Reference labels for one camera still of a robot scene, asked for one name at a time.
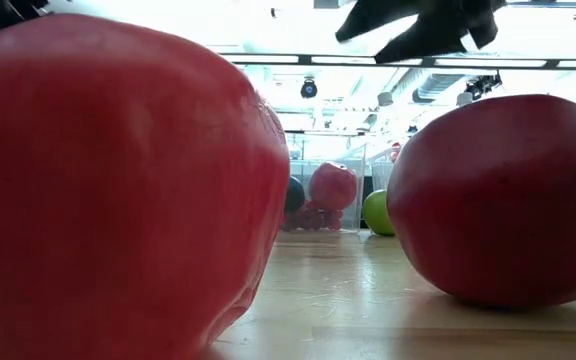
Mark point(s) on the red apple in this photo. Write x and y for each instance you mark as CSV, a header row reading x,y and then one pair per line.
x,y
118,175

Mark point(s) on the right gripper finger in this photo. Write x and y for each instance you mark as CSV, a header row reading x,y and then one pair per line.
x,y
373,20
428,42

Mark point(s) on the clear plastic bin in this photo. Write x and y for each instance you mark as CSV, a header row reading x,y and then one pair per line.
x,y
353,150
380,172

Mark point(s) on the dark avocado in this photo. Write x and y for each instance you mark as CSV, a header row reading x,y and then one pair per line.
x,y
295,195

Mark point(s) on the silver ceiling duct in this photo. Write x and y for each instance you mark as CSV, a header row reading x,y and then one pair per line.
x,y
435,86

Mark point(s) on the black overhead frame rail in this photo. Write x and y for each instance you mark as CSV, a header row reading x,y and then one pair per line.
x,y
305,59

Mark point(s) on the green apple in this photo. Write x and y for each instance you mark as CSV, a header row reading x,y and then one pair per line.
x,y
379,214

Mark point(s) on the dark red pomegranate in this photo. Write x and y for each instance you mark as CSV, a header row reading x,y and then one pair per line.
x,y
498,200

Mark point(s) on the red round fruit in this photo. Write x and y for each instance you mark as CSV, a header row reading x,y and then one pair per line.
x,y
333,186

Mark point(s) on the red grape bunch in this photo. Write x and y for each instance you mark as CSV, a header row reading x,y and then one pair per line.
x,y
318,220

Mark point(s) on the black overhead camera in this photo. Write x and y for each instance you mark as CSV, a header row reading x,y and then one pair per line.
x,y
309,89

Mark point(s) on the black ceiling fixture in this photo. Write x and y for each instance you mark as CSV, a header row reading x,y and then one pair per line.
x,y
483,85

